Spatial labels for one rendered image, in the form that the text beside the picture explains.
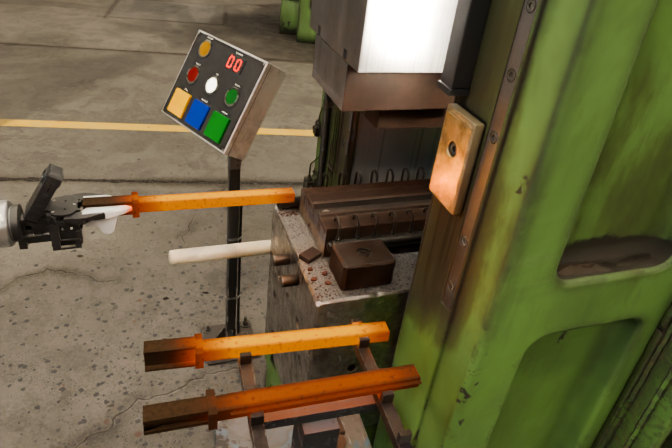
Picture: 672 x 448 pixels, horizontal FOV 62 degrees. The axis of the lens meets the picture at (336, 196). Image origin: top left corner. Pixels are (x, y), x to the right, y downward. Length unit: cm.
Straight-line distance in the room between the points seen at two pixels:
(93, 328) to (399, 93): 171
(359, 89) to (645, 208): 56
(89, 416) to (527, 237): 167
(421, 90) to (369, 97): 11
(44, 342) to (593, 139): 209
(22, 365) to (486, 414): 172
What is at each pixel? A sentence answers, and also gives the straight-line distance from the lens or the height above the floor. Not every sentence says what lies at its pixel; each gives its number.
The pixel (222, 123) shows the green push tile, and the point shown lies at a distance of 160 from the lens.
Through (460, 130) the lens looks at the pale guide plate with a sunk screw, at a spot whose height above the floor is 133.
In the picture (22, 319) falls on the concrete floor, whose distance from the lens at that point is 258.
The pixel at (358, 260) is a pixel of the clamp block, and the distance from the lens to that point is 117.
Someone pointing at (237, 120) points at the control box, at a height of 105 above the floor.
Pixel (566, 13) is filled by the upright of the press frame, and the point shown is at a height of 155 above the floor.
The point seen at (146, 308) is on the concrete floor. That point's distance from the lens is 251.
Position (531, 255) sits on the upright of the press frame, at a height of 120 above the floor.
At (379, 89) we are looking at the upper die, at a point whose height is 131.
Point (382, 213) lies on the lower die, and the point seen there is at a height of 99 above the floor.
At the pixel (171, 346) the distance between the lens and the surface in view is 98.
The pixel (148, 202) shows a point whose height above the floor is 106.
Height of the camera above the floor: 168
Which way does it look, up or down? 31 degrees down
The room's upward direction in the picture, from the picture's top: 8 degrees clockwise
